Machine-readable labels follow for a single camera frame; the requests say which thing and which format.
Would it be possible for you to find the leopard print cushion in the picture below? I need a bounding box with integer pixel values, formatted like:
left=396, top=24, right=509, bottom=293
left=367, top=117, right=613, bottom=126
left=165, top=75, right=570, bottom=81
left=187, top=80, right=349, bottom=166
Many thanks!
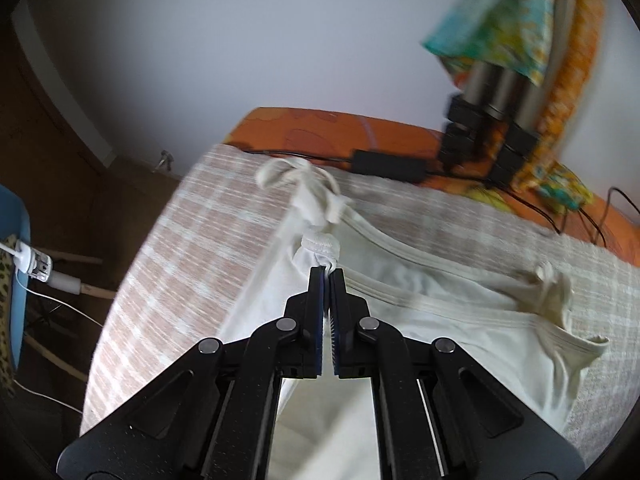
left=0, top=252, right=15, bottom=398

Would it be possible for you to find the pink white checked bedspread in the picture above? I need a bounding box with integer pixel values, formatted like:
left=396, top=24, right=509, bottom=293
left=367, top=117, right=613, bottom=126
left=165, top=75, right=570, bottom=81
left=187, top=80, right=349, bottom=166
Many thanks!
left=81, top=145, right=639, bottom=463

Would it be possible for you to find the folded silver black tripod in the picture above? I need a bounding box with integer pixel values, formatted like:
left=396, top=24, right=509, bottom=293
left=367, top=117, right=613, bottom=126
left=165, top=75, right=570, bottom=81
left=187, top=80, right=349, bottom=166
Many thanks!
left=423, top=0, right=573, bottom=188

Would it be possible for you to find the blue chair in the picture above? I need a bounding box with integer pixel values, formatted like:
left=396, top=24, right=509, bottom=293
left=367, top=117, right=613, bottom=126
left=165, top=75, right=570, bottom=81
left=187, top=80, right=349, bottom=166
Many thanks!
left=0, top=186, right=32, bottom=370

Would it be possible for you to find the black power adapter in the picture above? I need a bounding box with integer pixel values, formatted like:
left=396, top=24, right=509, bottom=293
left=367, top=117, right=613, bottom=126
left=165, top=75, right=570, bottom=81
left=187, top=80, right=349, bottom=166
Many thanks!
left=349, top=150, right=427, bottom=184

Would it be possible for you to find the colourful floral cloth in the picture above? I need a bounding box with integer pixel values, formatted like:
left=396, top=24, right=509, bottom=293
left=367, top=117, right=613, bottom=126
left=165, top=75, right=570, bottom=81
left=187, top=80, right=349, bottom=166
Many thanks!
left=423, top=0, right=604, bottom=212

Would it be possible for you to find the orange bed sheet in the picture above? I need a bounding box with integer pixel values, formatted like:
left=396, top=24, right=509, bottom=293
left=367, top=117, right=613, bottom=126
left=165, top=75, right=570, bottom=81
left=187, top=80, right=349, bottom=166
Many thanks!
left=224, top=107, right=639, bottom=266

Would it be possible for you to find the white cable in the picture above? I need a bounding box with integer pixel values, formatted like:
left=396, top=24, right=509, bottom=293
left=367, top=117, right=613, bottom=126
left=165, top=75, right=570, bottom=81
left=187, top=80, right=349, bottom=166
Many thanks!
left=8, top=268, right=106, bottom=416

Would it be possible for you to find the cream white tank top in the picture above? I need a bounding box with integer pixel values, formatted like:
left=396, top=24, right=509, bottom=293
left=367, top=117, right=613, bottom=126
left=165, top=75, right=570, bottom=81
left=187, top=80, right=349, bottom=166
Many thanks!
left=221, top=158, right=608, bottom=479

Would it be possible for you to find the white power strip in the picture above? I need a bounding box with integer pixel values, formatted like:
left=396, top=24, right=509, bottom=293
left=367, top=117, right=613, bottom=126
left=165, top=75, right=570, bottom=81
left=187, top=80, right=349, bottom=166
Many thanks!
left=1, top=240, right=81, bottom=295

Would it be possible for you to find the orange patterned fabric strip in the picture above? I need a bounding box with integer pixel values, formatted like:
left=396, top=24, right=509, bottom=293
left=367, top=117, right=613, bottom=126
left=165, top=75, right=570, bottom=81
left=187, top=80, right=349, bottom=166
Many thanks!
left=511, top=0, right=605, bottom=191

